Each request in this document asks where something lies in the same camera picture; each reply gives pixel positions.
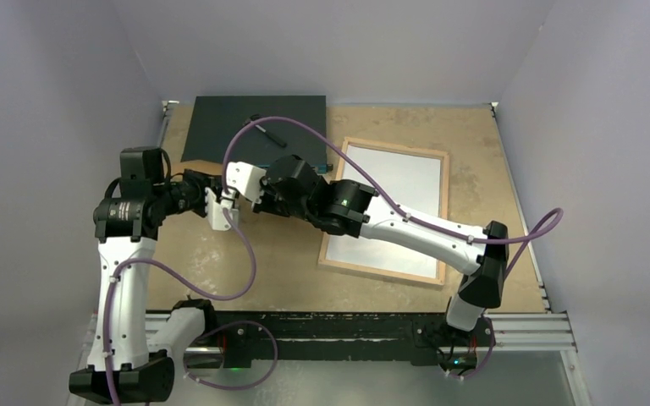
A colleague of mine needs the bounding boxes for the large printed photo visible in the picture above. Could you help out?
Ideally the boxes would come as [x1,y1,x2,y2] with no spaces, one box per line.
[325,145,442,279]

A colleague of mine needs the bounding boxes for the black hammer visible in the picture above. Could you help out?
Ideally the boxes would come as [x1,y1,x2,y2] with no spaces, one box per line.
[242,114,288,148]

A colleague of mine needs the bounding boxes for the dark network switch box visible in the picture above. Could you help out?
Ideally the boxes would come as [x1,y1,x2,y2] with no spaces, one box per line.
[181,96,332,173]

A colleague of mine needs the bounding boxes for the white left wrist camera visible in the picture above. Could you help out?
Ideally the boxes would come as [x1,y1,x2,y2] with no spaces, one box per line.
[205,188,240,231]

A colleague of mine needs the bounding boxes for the white wooden picture frame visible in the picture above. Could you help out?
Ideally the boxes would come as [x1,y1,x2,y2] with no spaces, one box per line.
[318,138,449,288]

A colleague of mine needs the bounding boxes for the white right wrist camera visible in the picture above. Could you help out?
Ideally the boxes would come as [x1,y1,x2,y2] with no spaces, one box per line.
[221,162,266,204]

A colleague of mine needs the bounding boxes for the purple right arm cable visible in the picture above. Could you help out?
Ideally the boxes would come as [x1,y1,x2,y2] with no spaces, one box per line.
[221,116,565,382]

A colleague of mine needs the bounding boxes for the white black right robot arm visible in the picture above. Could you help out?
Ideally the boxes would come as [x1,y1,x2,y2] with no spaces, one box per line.
[253,155,510,344]

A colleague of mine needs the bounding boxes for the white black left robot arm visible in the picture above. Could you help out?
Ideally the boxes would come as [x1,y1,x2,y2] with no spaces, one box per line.
[69,146,218,405]

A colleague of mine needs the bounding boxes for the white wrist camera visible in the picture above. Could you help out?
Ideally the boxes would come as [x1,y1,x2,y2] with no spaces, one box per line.
[221,162,266,204]
[205,188,240,231]

